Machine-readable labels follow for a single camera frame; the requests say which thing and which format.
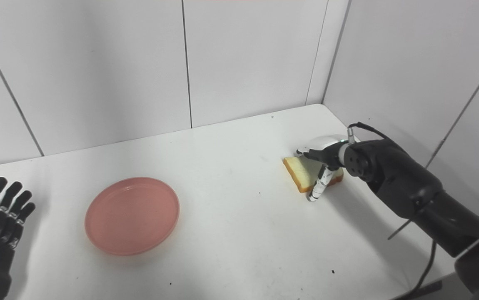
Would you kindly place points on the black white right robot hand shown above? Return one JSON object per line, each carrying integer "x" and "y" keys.
{"x": 327, "y": 152}

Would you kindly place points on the slice of white bread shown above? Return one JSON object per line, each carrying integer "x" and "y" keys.
{"x": 300, "y": 173}

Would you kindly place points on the pink round plate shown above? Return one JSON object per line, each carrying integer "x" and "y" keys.
{"x": 131, "y": 216}

